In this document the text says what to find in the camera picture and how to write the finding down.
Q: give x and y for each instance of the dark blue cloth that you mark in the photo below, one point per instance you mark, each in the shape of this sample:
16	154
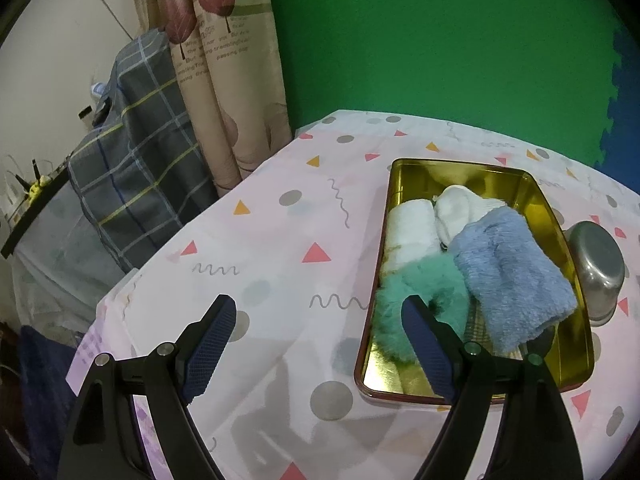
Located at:
45	390

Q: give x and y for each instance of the steel bowl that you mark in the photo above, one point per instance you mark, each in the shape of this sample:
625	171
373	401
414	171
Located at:
597	265

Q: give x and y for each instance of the blue foam mat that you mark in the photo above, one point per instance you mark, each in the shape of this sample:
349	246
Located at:
627	110

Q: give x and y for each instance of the grey plaid cloth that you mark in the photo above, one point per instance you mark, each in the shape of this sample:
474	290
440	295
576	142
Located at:
140	160

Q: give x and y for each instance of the green foam mat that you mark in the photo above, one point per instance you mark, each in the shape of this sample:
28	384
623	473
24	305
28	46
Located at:
425	35

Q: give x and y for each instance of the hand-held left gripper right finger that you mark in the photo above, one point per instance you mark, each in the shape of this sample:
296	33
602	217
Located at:
430	350

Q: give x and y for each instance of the blue fluffy towel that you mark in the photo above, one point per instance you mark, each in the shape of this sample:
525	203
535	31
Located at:
510	275

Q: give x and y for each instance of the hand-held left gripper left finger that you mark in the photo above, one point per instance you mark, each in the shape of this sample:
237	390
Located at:
212	345

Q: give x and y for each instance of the green fuzzy sock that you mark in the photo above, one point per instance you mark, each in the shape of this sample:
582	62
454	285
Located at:
400	305

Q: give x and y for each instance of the beige leaf print curtain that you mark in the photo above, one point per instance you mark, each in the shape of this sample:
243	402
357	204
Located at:
225	85

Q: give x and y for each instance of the white crumpled towel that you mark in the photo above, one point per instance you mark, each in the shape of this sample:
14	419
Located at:
457	210

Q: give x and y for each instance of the white rolled towel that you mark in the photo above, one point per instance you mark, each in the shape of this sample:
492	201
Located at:
412	230

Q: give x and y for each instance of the white mesh cover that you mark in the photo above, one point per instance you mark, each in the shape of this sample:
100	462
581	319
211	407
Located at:
55	270

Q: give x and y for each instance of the black frame bar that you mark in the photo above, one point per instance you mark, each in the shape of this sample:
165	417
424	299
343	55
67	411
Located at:
30	220

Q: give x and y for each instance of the gold metal tin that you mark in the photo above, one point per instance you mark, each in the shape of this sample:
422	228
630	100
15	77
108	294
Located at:
500	180

